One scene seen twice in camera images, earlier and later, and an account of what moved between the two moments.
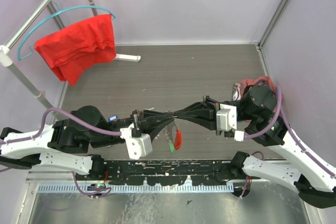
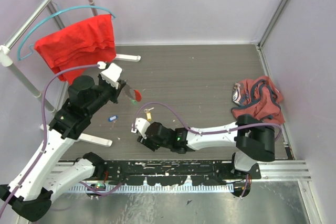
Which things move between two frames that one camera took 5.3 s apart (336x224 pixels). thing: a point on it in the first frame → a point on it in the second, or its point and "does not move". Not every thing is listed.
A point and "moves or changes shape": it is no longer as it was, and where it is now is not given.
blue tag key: (113, 118) does not move
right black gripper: (204, 113) → (147, 143)
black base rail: (161, 173) does not move
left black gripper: (150, 122) → (121, 84)
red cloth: (70, 51) does not move
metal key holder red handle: (178, 139) moves or changes shape
